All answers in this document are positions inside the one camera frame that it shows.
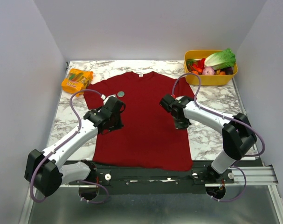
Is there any round green brooch badge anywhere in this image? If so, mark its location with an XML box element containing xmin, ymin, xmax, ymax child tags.
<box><xmin>117</xmin><ymin>91</ymin><xmax>124</xmax><ymax>98</ymax></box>

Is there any red t-shirt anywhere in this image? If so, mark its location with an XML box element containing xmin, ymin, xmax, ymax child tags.
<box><xmin>83</xmin><ymin>71</ymin><xmax>194</xmax><ymax>171</ymax></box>

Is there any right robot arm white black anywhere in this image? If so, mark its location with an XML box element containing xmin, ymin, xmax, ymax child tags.
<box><xmin>159</xmin><ymin>95</ymin><xmax>257</xmax><ymax>183</ymax></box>

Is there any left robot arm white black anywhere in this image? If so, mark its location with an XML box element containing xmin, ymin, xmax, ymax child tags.
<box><xmin>24</xmin><ymin>96</ymin><xmax>126</xmax><ymax>197</ymax></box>

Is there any yellow plastic bin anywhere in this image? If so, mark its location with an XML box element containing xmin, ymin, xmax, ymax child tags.
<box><xmin>184</xmin><ymin>50</ymin><xmax>238</xmax><ymax>86</ymax></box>

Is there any orange snack packet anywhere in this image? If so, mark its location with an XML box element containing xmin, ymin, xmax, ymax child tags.
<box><xmin>61</xmin><ymin>69</ymin><xmax>93</xmax><ymax>94</ymax></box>

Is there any toy pink onion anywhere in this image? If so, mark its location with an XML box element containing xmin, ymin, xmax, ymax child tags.
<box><xmin>202</xmin><ymin>67</ymin><xmax>215</xmax><ymax>76</ymax></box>

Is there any toy red pepper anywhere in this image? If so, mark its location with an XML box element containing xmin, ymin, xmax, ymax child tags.
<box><xmin>192</xmin><ymin>58</ymin><xmax>206</xmax><ymax>73</ymax></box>

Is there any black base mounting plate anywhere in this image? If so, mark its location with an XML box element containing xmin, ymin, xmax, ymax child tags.
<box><xmin>40</xmin><ymin>160</ymin><xmax>265</xmax><ymax>196</ymax></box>

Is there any toy lettuce head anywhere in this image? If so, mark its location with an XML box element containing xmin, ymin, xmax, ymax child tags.
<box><xmin>204</xmin><ymin>48</ymin><xmax>236</xmax><ymax>70</ymax></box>

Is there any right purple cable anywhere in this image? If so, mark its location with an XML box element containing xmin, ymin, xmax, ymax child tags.
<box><xmin>172</xmin><ymin>72</ymin><xmax>266</xmax><ymax>203</ymax></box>

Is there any purple cable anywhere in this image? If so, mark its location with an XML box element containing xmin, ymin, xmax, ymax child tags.
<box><xmin>172</xmin><ymin>72</ymin><xmax>266</xmax><ymax>203</ymax></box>
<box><xmin>29</xmin><ymin>89</ymin><xmax>110</xmax><ymax>204</ymax></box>

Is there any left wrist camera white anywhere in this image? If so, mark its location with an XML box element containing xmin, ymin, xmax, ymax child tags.
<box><xmin>101</xmin><ymin>94</ymin><xmax>117</xmax><ymax>104</ymax></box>

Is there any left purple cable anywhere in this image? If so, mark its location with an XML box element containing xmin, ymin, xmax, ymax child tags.
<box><xmin>29</xmin><ymin>89</ymin><xmax>110</xmax><ymax>204</ymax></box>

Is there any aluminium rail frame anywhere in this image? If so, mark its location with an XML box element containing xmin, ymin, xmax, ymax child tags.
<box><xmin>20</xmin><ymin>163</ymin><xmax>283</xmax><ymax>224</ymax></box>

